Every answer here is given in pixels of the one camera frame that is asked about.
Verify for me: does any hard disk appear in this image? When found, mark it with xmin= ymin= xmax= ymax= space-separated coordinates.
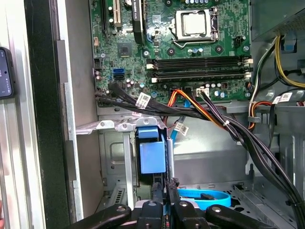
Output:
xmin=135 ymin=126 xmax=169 ymax=215

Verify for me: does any blue SATA wire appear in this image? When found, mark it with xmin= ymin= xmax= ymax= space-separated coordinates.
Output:
xmin=170 ymin=94 xmax=232 ymax=210

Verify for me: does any green motherboard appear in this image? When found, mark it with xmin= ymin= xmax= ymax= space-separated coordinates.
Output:
xmin=89 ymin=0 xmax=253 ymax=103

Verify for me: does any orange red power wire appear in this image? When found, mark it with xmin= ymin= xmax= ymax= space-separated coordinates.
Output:
xmin=164 ymin=89 xmax=226 ymax=129

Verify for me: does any black cable bundle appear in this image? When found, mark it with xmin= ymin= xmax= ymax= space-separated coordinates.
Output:
xmin=95 ymin=82 xmax=305 ymax=229

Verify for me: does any person's right hand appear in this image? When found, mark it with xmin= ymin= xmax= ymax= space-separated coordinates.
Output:
xmin=0 ymin=200 xmax=6 ymax=229

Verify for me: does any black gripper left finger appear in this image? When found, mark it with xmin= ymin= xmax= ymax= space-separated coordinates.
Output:
xmin=63 ymin=182 xmax=167 ymax=229

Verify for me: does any yellow black power cable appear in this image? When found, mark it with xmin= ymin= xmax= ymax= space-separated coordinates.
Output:
xmin=247 ymin=35 xmax=305 ymax=105

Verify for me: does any silver CPU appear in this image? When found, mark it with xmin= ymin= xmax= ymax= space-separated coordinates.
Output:
xmin=181 ymin=11 xmax=207 ymax=37

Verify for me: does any white expansion slot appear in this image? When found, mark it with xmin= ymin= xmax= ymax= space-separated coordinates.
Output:
xmin=113 ymin=0 xmax=122 ymax=27

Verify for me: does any black expansion slot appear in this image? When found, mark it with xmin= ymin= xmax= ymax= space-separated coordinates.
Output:
xmin=100 ymin=0 xmax=108 ymax=35

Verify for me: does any grey power supply unit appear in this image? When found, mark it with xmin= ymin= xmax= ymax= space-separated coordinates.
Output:
xmin=250 ymin=0 xmax=305 ymax=42

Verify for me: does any black graphics card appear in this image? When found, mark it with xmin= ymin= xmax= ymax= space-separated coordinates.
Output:
xmin=130 ymin=0 xmax=146 ymax=45

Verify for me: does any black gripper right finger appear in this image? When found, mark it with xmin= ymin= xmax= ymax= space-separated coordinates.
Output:
xmin=166 ymin=177 xmax=275 ymax=229

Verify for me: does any black RAM slot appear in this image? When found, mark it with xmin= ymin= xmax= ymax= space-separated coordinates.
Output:
xmin=152 ymin=70 xmax=248 ymax=76
xmin=152 ymin=63 xmax=248 ymax=70
xmin=152 ymin=57 xmax=248 ymax=63
xmin=152 ymin=76 xmax=248 ymax=83

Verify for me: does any metal disk bay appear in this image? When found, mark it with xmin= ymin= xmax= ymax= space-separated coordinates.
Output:
xmin=75 ymin=116 xmax=172 ymax=215

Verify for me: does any black PC case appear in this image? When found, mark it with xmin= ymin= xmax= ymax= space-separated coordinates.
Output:
xmin=23 ymin=0 xmax=305 ymax=229

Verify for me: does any metal CPU socket cover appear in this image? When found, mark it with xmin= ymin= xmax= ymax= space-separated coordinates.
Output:
xmin=173 ymin=6 xmax=214 ymax=42

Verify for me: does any blue plastic clip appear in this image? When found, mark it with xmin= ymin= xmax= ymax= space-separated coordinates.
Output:
xmin=282 ymin=33 xmax=297 ymax=52

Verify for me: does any black smartphone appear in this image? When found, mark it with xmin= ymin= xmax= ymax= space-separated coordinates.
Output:
xmin=0 ymin=47 xmax=16 ymax=100

